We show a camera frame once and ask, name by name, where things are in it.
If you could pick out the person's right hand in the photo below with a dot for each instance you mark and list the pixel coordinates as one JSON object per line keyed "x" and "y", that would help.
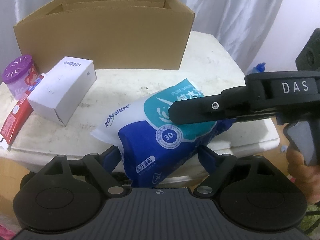
{"x": 306, "y": 177}

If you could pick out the brown cardboard box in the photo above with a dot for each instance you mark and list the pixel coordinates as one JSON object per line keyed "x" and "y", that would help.
{"x": 114, "y": 34}

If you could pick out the white small carton box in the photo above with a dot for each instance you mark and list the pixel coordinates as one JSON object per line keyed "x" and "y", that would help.
{"x": 62, "y": 89}

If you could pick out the blue wet wipes pack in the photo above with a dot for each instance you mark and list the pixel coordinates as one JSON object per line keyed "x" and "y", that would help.
{"x": 150, "y": 144}

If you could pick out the white curtain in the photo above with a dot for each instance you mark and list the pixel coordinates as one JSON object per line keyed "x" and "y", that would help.
{"x": 252, "y": 31}

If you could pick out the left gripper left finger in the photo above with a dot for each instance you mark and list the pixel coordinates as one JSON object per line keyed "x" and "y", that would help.
{"x": 100, "y": 168}

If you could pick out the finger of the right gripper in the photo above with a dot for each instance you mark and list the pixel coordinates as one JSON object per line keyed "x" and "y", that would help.
{"x": 245, "y": 117}
{"x": 206, "y": 109}

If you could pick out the pink patterned cloth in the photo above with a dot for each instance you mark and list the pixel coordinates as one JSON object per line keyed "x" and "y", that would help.
{"x": 9, "y": 229}

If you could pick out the red toothpaste tube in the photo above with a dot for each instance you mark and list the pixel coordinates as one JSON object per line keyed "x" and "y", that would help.
{"x": 18, "y": 116}

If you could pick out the blue spray bottle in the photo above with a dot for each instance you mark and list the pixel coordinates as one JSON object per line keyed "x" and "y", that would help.
{"x": 259, "y": 68}

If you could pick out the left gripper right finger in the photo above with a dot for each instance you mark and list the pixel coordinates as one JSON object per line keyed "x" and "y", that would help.
{"x": 218, "y": 168}

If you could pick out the purple air freshener jar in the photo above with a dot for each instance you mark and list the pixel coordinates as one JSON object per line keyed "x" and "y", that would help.
{"x": 19, "y": 75}

